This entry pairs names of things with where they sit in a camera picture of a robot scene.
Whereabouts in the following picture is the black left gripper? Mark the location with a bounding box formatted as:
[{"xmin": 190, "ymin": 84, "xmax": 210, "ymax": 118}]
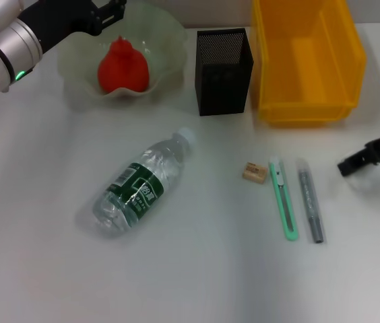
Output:
[{"xmin": 18, "ymin": 0, "xmax": 127, "ymax": 52}]

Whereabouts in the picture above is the red-orange toy orange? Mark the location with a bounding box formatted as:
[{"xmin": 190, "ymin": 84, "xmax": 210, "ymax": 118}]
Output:
[{"xmin": 97, "ymin": 35, "xmax": 151, "ymax": 94}]

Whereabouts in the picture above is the pale green glass fruit plate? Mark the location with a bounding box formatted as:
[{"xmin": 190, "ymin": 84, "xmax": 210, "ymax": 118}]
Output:
[{"xmin": 57, "ymin": 1, "xmax": 188, "ymax": 110}]

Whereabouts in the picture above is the grey marker pen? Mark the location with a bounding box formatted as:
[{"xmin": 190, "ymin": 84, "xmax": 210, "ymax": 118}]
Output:
[{"xmin": 296, "ymin": 158, "xmax": 325, "ymax": 244}]

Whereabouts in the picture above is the yellow plastic bin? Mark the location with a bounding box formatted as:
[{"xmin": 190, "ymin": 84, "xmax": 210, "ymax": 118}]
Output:
[{"xmin": 251, "ymin": 0, "xmax": 368, "ymax": 128}]

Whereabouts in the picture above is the mint green utility knife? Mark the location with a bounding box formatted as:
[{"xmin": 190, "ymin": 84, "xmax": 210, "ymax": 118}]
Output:
[{"xmin": 269, "ymin": 155, "xmax": 300, "ymax": 242}]

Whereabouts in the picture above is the clear green-label water bottle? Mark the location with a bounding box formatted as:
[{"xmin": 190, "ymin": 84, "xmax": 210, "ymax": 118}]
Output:
[{"xmin": 92, "ymin": 127, "xmax": 197, "ymax": 238}]

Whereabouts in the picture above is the small beige eraser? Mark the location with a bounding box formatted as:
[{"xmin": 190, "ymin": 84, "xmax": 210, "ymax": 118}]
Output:
[{"xmin": 241, "ymin": 161, "xmax": 267, "ymax": 184}]

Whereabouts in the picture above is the black mesh pen holder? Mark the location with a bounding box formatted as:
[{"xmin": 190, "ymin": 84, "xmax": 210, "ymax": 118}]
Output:
[{"xmin": 195, "ymin": 28, "xmax": 255, "ymax": 117}]

